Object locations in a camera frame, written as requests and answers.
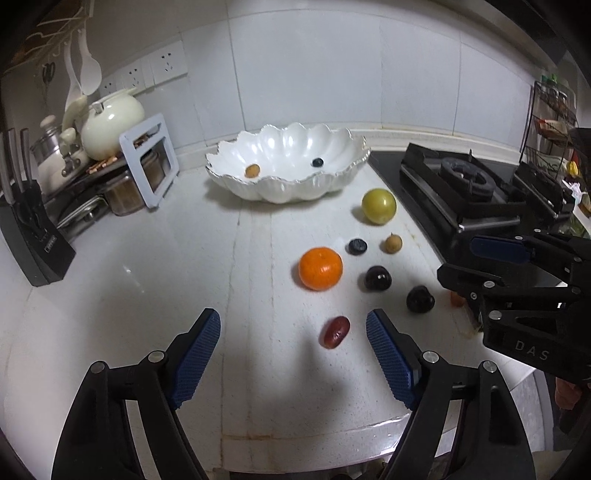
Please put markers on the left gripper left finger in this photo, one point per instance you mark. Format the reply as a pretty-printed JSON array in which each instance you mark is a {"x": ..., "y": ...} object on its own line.
[{"x": 96, "y": 441}]

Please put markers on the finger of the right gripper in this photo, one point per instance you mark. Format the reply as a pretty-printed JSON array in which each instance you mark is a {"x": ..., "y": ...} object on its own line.
[
  {"x": 501, "y": 249},
  {"x": 464, "y": 280}
]

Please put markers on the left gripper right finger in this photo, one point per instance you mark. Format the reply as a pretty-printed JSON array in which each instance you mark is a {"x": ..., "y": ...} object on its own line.
[{"x": 490, "y": 441}]

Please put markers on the small red cherry tomato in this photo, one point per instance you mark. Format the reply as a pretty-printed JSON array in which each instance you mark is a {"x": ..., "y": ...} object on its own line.
[{"x": 457, "y": 300}]

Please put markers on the dark cherry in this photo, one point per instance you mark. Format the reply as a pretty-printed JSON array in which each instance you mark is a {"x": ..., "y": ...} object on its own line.
[
  {"x": 420, "y": 300},
  {"x": 377, "y": 278}
]

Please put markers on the small tan longan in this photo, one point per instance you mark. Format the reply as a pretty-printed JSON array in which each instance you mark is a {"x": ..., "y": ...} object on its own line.
[{"x": 392, "y": 244}]

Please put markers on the green round plum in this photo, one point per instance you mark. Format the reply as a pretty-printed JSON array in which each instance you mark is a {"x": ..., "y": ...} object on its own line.
[{"x": 379, "y": 206}]

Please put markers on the orange tangerine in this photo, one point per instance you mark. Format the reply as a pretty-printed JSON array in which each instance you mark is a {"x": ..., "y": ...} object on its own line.
[{"x": 320, "y": 268}]

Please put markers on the large tan longan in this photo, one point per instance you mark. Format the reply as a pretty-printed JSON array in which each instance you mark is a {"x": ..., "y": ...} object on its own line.
[{"x": 252, "y": 171}]

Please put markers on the person right hand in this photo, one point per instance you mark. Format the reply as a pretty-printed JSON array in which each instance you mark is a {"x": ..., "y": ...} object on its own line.
[{"x": 566, "y": 394}]

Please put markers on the black gas stove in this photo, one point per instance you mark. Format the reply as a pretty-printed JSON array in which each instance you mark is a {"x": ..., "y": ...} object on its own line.
[{"x": 456, "y": 196}]

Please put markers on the black knife block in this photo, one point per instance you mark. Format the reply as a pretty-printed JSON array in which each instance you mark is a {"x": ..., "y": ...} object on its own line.
[{"x": 42, "y": 253}]

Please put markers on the white scalloped fruit bowl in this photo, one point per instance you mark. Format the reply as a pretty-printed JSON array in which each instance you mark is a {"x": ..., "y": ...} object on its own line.
[{"x": 284, "y": 156}]

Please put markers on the glass jar in rack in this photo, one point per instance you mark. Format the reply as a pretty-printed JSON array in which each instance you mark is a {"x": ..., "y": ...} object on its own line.
[{"x": 122, "y": 195}]

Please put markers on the small white lidded pot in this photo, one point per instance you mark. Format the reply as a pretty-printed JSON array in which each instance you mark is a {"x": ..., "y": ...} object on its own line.
[{"x": 55, "y": 170}]

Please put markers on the cream ceramic teapot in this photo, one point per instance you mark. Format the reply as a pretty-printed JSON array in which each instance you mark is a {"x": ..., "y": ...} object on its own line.
[{"x": 106, "y": 119}]

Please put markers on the white ladle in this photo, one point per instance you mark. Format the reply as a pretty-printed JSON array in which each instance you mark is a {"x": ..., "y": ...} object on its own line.
[{"x": 76, "y": 101}]

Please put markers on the white rice spoon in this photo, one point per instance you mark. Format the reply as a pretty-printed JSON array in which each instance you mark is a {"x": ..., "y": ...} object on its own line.
[{"x": 90, "y": 69}]

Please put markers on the black scissors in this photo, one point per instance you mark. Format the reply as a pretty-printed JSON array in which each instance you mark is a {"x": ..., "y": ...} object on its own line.
[{"x": 47, "y": 75}]

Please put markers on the black wire spice rack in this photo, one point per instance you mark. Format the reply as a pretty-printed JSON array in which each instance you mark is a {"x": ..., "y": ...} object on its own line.
[{"x": 554, "y": 164}]

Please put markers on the white dish rack frame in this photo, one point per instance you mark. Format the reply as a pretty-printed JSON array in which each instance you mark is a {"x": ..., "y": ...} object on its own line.
[{"x": 150, "y": 158}]

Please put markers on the white wall socket panel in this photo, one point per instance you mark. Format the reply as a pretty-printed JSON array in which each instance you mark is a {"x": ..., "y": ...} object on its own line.
[{"x": 158, "y": 67}]

